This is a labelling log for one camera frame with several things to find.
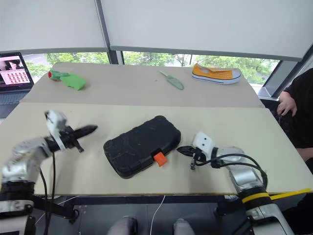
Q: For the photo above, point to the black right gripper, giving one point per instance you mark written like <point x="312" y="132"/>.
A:
<point x="196" y="155"/>

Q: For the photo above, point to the black plastic tool case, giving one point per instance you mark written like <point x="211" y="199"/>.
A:
<point x="137" y="147"/>

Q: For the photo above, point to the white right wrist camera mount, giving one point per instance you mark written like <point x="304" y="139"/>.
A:
<point x="203" y="142"/>

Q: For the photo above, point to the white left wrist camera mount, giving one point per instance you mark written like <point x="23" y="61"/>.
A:
<point x="57" y="122"/>

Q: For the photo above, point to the white roller blind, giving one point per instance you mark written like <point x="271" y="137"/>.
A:
<point x="207" y="24"/>
<point x="49" y="24"/>

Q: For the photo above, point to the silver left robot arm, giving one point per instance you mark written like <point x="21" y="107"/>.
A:
<point x="22" y="156"/>

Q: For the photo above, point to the grey window frame post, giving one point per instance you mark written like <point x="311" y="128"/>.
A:
<point x="115" y="57"/>
<point x="278" y="78"/>

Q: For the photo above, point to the green plastic trowel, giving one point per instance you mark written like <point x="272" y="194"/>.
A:
<point x="176" y="83"/>

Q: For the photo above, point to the bystander bare hand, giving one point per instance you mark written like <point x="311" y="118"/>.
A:
<point x="288" y="106"/>

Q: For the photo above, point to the grey rounded shape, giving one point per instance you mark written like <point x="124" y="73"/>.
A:
<point x="184" y="227"/>
<point x="122" y="226"/>

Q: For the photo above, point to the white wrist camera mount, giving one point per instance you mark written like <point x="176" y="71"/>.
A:
<point x="203" y="142"/>
<point x="57" y="122"/>

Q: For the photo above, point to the yellow canvas sneaker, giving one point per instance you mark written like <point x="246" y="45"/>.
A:
<point x="215" y="74"/>

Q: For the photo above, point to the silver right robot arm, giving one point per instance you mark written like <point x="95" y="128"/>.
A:
<point x="244" y="178"/>

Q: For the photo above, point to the green crumpled cloth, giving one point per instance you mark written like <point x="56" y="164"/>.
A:
<point x="73" y="82"/>

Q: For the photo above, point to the yellow tape strip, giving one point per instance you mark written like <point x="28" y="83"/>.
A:
<point x="293" y="192"/>

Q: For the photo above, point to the black table frame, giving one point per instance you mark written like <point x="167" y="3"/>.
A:
<point x="122" y="199"/>

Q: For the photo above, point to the person in black clothes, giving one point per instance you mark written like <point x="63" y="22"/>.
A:
<point x="303" y="98"/>

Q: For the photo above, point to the grey open laptop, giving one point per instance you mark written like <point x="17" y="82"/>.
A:
<point x="14" y="98"/>

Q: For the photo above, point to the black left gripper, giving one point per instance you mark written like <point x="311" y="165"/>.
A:
<point x="68" y="138"/>

